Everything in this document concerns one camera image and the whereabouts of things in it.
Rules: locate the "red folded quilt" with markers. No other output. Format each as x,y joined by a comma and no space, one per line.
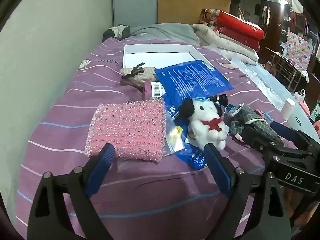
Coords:
240,26

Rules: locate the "floral patterned quilt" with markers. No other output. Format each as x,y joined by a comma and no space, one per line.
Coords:
208,16

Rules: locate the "purple pump bottle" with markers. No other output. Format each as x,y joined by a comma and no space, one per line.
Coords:
156,90

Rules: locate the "dark crumpled cloth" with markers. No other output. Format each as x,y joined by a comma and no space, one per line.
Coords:
116,32

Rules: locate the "white paper cup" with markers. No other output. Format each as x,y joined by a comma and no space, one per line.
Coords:
288,110

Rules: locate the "person's right forearm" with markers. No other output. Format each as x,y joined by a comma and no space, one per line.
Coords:
307,212

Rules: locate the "dark wooden cabinet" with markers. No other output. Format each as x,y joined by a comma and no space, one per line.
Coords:
297,17

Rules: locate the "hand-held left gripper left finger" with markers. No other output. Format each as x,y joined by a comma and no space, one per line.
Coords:
102,165

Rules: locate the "clear plastic sheet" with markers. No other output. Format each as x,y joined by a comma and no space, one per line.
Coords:
260,80

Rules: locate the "small blue white packet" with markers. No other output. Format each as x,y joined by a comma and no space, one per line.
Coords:
232,110

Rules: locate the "green plaid pouch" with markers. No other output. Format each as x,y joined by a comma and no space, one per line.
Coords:
251,116

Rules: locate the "beige plaid pouch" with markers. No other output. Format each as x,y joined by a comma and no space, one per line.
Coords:
147,76

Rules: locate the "wooden board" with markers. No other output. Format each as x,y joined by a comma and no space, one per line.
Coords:
185,2

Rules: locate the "grey headboard panel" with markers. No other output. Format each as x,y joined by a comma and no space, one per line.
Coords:
135,2

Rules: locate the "purple striped bed sheet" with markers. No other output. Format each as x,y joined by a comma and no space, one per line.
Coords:
75,100

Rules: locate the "clear zip bag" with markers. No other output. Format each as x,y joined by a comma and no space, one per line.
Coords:
175,142

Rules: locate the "metal frame chair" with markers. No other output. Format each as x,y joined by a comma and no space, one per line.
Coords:
282,65

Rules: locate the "green carton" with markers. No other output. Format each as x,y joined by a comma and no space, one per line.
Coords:
316,112

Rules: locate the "white plush dog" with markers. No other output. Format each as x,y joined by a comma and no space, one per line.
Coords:
207,130

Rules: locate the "blue plastic packet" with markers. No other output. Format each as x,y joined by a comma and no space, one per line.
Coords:
192,80
196,158

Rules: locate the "white shallow box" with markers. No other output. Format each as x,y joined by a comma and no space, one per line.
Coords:
160,58

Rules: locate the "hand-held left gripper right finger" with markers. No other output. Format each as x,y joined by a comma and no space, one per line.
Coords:
217,170

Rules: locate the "grey blanket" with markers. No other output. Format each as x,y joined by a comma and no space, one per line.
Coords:
165,31

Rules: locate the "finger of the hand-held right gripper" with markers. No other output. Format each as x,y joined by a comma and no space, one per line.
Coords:
290,133
253,138

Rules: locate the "pink glitter sponge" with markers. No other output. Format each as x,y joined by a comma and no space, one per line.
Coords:
125,130

